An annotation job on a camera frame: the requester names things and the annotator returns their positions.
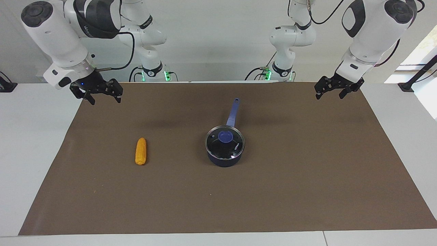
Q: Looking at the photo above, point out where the glass lid with blue knob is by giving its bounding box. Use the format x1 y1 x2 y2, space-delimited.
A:
205 125 245 160

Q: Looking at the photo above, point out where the black clamp base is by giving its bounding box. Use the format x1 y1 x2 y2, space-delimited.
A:
0 71 18 93

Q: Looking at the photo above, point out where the brown table mat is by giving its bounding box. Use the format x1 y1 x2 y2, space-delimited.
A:
19 81 437 236

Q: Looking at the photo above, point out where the black right base cable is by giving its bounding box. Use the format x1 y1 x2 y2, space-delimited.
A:
129 66 143 82

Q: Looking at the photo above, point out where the black base cable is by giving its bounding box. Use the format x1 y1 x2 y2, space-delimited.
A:
129 66 143 82
244 51 278 81

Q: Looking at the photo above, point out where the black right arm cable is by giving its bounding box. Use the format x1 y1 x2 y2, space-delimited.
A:
96 31 135 71

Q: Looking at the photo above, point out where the black left base cable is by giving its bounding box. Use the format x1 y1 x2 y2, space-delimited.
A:
244 51 278 81

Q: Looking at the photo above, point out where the black desk mount stand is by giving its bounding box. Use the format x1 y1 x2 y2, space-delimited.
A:
398 55 437 93

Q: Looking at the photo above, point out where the blue saucepan with long handle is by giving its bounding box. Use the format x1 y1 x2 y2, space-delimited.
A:
205 98 245 168

